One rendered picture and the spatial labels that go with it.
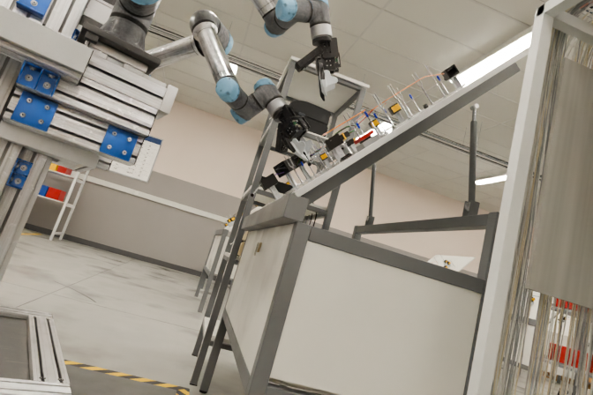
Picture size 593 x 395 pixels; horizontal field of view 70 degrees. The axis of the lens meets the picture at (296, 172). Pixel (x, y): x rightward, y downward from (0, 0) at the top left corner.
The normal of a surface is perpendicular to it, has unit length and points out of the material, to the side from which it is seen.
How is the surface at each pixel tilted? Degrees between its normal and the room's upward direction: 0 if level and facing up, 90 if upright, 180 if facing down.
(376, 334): 90
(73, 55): 90
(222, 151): 90
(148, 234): 90
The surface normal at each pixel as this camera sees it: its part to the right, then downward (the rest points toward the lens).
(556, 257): 0.25, -0.14
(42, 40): 0.55, -0.03
